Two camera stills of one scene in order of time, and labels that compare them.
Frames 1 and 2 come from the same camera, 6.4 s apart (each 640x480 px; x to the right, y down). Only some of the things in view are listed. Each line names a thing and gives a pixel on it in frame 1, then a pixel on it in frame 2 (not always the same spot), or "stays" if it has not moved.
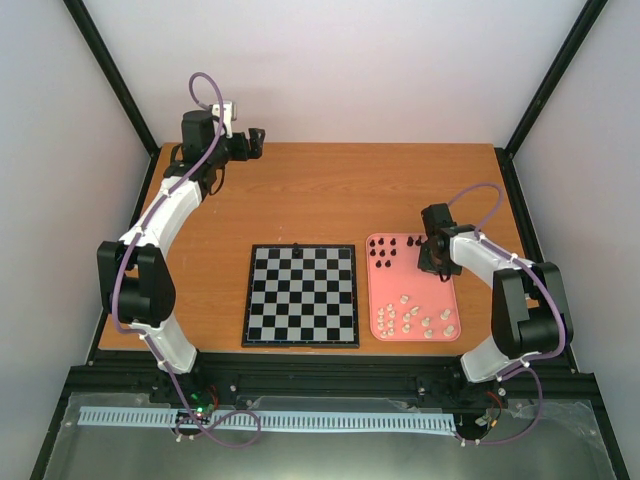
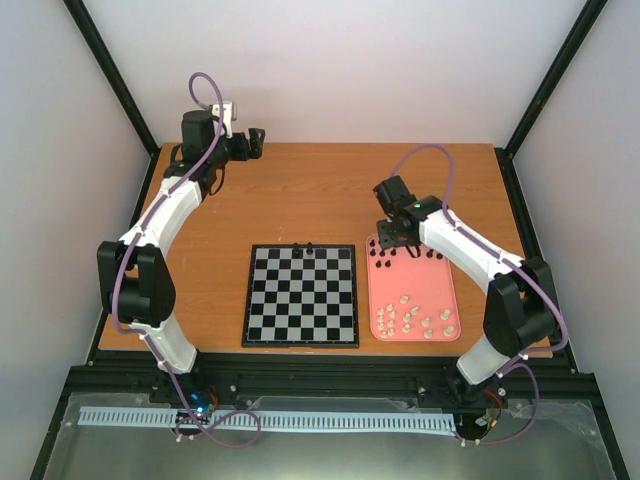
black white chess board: x=307 y=300 stays
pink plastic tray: x=406 y=303 stays
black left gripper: x=255 y=145 stays
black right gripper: x=425 y=265 → x=385 y=239
